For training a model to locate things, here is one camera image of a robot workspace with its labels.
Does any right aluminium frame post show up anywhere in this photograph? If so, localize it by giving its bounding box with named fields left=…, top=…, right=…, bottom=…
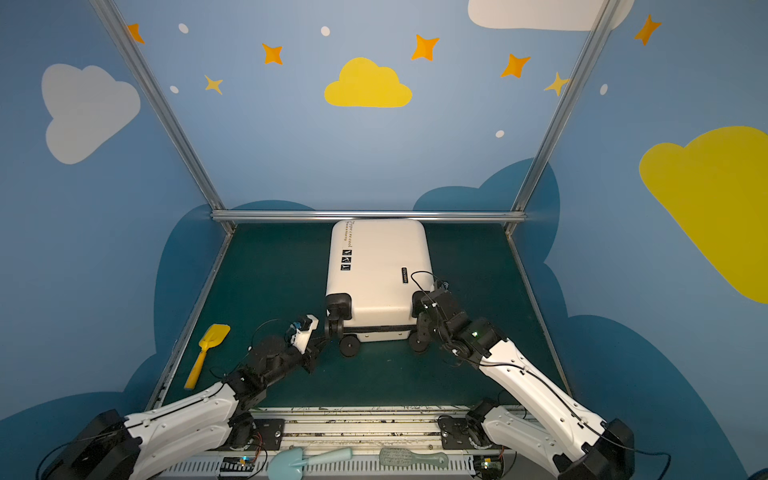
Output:
left=504, top=0, right=622, bottom=241

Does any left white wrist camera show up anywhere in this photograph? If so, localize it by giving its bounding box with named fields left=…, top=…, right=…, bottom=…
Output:
left=291, top=314, right=319, bottom=354

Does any left small circuit board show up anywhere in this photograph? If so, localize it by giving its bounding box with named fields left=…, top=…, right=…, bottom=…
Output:
left=217, top=456, right=257, bottom=479

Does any yellow toy shovel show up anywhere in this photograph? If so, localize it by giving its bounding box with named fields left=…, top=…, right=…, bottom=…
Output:
left=184, top=324, right=231, bottom=390

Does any pale green hair brush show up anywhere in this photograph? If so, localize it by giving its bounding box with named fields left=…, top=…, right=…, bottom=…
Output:
left=378, top=447, right=449, bottom=469

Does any teal toy shovel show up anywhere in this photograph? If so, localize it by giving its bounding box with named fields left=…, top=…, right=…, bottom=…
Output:
left=267, top=448, right=353, bottom=480

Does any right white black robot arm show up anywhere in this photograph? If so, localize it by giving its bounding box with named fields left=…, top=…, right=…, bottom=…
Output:
left=413, top=288, right=636, bottom=479

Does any small circuit board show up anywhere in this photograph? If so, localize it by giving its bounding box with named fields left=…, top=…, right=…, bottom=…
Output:
left=472, top=456, right=504, bottom=480
left=217, top=456, right=257, bottom=479

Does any aluminium frame post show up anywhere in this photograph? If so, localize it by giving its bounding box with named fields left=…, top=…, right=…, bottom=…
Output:
left=504, top=0, right=622, bottom=241
left=90, top=0, right=225, bottom=214

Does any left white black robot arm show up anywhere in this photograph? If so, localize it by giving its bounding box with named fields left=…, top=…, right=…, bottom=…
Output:
left=35, top=334, right=327, bottom=479

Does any left aluminium frame post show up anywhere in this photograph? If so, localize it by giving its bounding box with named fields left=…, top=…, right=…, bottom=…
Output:
left=90, top=0, right=225, bottom=214

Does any right small circuit board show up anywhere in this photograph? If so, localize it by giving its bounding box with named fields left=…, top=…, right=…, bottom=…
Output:
left=472, top=456, right=504, bottom=480

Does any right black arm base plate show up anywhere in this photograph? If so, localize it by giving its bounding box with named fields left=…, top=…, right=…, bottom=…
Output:
left=437, top=415, right=497, bottom=450

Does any white hard-shell suitcase black lining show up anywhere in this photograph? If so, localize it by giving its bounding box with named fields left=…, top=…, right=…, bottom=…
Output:
left=325, top=219, right=434, bottom=358

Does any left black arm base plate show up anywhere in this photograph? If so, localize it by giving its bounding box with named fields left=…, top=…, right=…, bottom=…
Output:
left=241, top=418, right=285, bottom=452

